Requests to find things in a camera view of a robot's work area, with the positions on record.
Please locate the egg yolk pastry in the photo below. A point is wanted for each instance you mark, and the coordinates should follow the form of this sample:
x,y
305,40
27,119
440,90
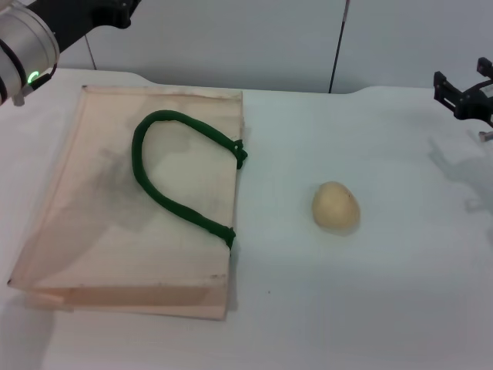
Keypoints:
x,y
336,208

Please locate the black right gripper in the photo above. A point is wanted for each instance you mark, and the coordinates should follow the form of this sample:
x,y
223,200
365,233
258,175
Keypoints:
x,y
479,102

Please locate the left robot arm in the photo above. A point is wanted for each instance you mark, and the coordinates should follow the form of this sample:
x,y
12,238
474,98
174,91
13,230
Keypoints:
x,y
23,42

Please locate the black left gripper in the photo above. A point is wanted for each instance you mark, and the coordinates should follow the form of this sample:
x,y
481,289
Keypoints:
x,y
96,11

